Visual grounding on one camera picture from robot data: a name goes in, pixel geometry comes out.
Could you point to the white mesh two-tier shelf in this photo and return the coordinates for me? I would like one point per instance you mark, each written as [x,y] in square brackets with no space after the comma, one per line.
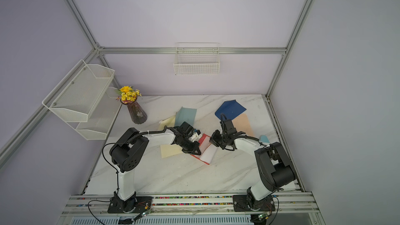
[86,101]

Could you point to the small light blue object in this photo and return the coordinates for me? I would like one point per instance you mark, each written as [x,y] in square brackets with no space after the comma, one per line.
[264,139]

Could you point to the dark blue envelope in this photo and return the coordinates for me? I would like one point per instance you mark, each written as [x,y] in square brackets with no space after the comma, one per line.
[231,109]

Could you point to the cream paper sheet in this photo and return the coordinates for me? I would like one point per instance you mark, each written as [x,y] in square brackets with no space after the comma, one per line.
[168,150]

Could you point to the peach paper sheet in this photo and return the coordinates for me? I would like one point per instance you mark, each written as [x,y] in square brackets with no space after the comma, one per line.
[241,123]

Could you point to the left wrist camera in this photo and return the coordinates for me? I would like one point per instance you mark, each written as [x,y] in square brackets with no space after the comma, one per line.
[195,136]

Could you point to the dark glass vase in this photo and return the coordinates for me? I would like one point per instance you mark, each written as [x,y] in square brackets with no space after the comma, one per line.
[137,113]

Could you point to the yellow flower bouquet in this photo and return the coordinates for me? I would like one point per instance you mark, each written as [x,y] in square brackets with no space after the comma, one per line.
[128,95]

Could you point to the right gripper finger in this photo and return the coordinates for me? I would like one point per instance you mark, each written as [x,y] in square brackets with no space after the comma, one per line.
[223,119]
[216,139]

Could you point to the teal envelope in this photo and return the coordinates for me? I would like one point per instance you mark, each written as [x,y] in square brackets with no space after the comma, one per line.
[185,115]

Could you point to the cream envelope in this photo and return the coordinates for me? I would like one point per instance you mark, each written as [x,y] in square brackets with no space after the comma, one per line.
[169,122]

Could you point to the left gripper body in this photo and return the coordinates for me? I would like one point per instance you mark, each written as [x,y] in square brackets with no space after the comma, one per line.
[185,141]

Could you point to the aluminium front rail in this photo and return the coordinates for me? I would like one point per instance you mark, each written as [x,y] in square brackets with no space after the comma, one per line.
[282,208]

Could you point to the white wire wall basket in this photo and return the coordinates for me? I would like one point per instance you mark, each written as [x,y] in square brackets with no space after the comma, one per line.
[197,59]

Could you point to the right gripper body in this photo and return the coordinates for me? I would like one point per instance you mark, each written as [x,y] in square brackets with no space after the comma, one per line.
[225,136]

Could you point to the red bordered letter paper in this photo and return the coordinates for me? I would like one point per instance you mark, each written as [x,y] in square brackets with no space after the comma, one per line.
[208,150]

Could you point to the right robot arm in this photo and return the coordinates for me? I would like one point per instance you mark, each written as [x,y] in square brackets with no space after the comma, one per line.
[275,168]

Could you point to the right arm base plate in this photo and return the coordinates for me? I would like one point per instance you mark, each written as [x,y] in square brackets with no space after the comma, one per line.
[246,203]

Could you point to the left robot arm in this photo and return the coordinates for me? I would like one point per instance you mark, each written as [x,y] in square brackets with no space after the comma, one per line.
[128,151]

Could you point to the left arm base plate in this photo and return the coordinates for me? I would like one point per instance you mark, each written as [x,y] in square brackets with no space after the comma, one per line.
[132,205]

